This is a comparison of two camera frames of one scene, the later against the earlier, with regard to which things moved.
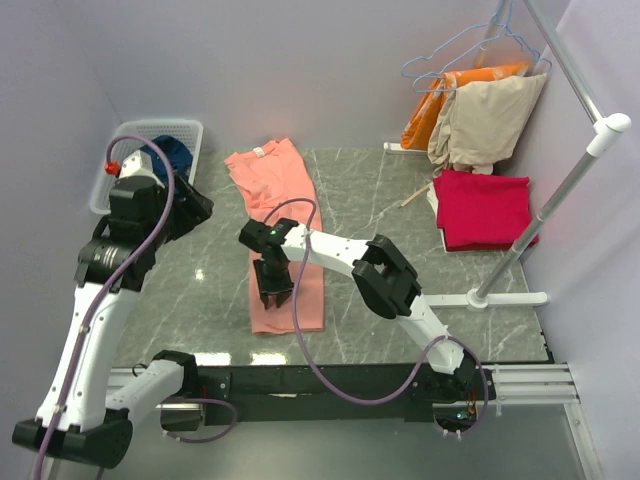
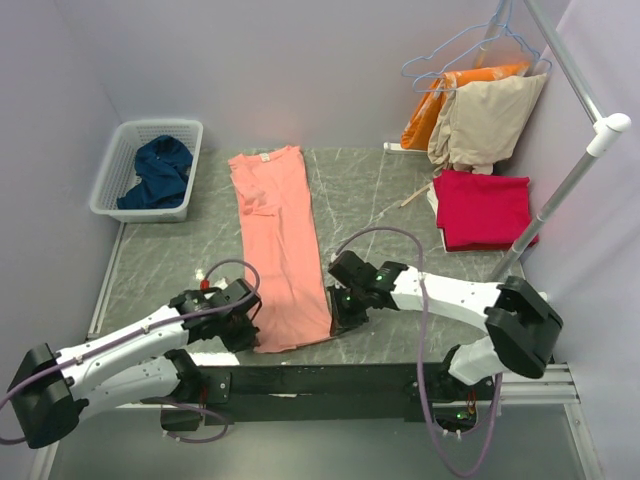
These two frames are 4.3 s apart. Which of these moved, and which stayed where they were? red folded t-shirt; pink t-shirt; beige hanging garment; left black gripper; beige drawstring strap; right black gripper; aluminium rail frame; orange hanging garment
Moved: right black gripper; pink t-shirt; left black gripper
Stayed: orange hanging garment; beige hanging garment; aluminium rail frame; beige drawstring strap; red folded t-shirt
